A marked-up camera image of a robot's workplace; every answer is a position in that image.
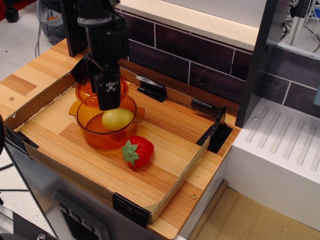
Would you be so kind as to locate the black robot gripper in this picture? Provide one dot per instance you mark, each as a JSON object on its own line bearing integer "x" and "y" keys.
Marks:
{"x": 108, "y": 42}

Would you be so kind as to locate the yellow toy potato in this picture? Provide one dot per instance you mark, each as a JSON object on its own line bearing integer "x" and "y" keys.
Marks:
{"x": 116, "y": 119}

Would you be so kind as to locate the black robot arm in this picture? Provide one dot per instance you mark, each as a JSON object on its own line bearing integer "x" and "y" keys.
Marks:
{"x": 96, "y": 7}

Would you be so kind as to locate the orange transparent pot lid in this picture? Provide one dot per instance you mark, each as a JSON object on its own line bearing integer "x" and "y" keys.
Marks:
{"x": 84, "y": 91}

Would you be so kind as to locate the orange transparent plastic pot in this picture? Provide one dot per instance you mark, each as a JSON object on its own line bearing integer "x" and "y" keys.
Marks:
{"x": 89, "y": 118}

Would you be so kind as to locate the cardboard fence with black tape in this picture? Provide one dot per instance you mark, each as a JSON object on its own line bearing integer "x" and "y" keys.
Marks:
{"x": 35, "y": 101}

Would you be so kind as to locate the grey fabric bag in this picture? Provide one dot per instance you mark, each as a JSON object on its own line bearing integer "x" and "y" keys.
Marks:
{"x": 50, "y": 20}

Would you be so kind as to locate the red toy strawberry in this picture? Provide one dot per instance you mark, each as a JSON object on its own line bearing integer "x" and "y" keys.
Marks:
{"x": 137, "y": 151}

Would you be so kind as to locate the black caster wheel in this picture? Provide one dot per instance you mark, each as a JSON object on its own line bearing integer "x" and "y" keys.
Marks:
{"x": 11, "y": 14}

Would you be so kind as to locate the white toy sink drainboard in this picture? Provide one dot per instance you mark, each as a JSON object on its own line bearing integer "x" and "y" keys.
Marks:
{"x": 275, "y": 161}

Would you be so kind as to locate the dark grey vertical post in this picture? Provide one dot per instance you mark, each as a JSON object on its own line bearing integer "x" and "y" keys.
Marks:
{"x": 269, "y": 35}

